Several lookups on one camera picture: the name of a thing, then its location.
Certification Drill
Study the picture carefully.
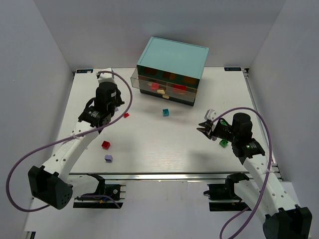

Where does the long red lego brick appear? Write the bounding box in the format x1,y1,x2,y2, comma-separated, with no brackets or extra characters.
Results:
172,84,187,95

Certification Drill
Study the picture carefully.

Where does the small red slope lego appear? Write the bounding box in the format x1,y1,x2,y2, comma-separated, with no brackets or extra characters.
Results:
151,83,160,92

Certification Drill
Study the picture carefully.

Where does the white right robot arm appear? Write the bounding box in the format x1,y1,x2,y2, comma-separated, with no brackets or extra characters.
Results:
198,109,312,239

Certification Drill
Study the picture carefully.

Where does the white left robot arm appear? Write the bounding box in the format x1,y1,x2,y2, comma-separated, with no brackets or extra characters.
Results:
28,82,124,210

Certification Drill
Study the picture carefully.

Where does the long green lego brick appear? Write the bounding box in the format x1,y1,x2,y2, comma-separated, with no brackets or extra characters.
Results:
220,119,227,125

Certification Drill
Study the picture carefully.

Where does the green lego cube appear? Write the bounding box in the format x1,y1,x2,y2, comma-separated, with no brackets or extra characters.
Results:
219,140,228,148

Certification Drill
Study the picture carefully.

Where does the left blue corner label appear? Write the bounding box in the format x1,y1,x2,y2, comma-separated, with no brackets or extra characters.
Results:
76,69,93,74

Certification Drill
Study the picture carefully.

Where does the blue corner label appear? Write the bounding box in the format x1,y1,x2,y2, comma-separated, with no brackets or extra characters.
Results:
76,69,93,74
224,67,242,72

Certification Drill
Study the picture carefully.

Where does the small teal lego cube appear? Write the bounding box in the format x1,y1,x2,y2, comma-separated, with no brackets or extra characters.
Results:
162,109,169,117

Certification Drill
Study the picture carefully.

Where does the small red lego cube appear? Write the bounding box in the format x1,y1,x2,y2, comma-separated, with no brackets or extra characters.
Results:
101,141,110,150

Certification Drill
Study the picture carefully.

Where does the right blue corner label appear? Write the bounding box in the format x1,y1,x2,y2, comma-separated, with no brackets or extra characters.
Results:
224,67,242,72

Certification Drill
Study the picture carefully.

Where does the lilac lego brick front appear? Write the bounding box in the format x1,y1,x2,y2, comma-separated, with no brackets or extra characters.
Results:
104,154,113,162

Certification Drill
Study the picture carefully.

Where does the teal drawer cabinet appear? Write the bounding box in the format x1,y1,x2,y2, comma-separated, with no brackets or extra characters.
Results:
136,37,209,106

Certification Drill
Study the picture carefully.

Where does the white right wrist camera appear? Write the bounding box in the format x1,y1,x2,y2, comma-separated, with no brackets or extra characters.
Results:
204,109,218,122

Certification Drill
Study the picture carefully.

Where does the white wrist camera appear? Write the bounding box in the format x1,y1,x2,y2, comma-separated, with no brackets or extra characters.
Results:
204,109,218,122
96,68,116,84

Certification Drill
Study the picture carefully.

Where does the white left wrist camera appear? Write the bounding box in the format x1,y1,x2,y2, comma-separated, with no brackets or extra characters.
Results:
96,68,116,84

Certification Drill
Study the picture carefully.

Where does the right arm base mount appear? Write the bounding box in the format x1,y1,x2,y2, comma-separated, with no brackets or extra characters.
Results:
203,173,251,212

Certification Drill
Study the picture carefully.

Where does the aluminium table front rail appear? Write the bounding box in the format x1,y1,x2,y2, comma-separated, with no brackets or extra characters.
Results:
46,171,284,181

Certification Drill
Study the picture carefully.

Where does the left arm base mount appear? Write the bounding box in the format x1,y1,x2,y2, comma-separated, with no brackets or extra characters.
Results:
70,173,126,209

